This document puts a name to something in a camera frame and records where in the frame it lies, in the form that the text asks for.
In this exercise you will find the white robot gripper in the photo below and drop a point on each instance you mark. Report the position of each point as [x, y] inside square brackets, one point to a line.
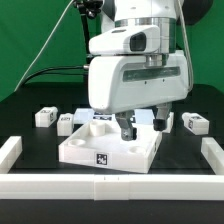
[121, 83]

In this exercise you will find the white square tabletop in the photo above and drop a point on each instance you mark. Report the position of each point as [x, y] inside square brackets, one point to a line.
[98, 144]

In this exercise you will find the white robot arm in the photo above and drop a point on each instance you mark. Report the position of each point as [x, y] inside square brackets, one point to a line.
[148, 28]

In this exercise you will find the white marker tag sheet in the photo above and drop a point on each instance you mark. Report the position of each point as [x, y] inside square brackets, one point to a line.
[140, 116]

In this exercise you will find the white U-shaped fence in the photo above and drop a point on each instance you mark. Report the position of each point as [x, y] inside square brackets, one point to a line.
[102, 187]

